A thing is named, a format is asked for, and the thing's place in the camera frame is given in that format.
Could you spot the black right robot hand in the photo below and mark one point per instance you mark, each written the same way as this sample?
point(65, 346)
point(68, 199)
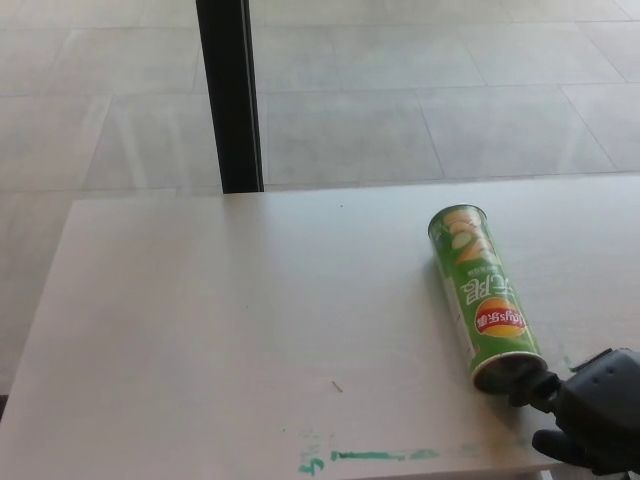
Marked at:
point(595, 405)

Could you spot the green Lay's chips can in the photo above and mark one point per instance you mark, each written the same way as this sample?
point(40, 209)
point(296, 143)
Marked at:
point(487, 295)

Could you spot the black vertical frame post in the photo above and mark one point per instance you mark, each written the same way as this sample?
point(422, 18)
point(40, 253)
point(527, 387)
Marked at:
point(231, 95)

